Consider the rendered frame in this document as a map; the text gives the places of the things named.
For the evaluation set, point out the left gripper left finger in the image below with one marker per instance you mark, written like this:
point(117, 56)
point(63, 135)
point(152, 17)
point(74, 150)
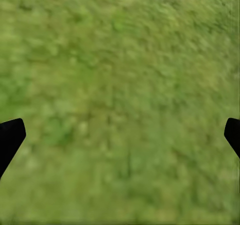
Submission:
point(12, 134)

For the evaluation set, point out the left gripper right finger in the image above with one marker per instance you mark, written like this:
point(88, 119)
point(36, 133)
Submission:
point(232, 134)

